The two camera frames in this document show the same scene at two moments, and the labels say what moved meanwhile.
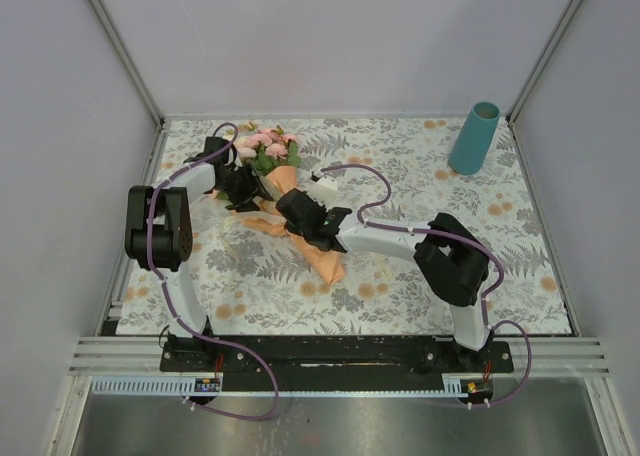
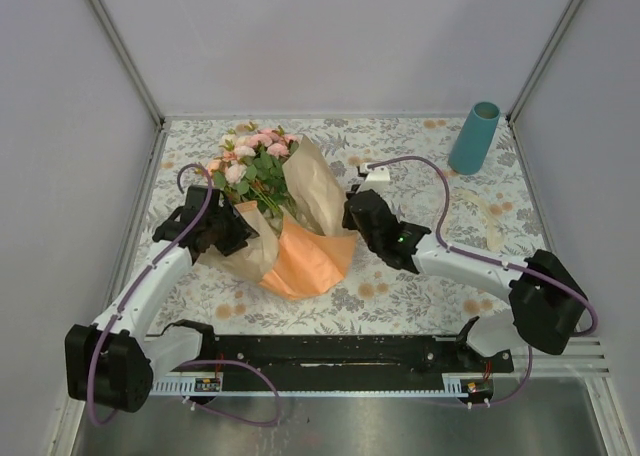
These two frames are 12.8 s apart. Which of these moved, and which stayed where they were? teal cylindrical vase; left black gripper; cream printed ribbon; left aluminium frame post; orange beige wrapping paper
Moved: orange beige wrapping paper; cream printed ribbon; left black gripper
Stayed: left aluminium frame post; teal cylindrical vase
